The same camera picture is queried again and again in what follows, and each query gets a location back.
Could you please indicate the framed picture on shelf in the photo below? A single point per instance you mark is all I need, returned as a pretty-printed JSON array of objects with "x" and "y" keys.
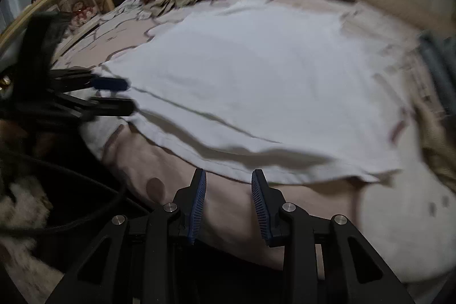
[{"x": 82, "y": 11}]

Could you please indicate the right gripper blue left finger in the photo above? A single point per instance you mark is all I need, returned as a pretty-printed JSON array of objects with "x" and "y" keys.
[{"x": 130, "y": 258}]

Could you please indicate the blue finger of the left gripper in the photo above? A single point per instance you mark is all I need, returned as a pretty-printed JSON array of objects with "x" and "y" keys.
[
  {"x": 103, "y": 83},
  {"x": 103, "y": 106}
]

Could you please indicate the folded beige trousers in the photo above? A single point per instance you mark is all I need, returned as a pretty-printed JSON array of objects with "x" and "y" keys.
[{"x": 437, "y": 144}]

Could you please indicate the bear pattern bed blanket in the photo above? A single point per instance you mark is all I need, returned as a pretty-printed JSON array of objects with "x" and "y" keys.
[{"x": 408, "y": 216}]

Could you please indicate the white t-shirt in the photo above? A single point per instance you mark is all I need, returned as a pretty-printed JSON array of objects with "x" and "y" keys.
[{"x": 262, "y": 86}]

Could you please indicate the folded blue jeans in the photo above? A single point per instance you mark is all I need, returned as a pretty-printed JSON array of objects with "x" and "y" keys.
[{"x": 439, "y": 56}]

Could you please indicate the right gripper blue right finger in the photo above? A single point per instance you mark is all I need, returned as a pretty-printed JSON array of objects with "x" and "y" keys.
[{"x": 323, "y": 258}]

